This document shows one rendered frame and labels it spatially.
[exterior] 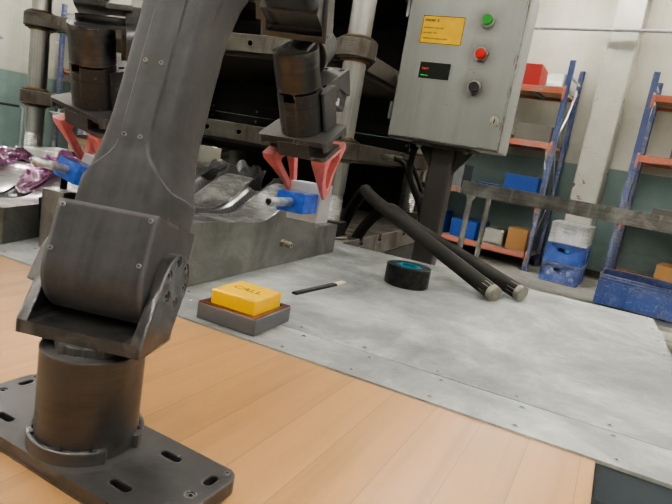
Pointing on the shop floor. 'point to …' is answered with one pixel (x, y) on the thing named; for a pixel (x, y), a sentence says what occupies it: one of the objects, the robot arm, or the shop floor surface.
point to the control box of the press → (458, 90)
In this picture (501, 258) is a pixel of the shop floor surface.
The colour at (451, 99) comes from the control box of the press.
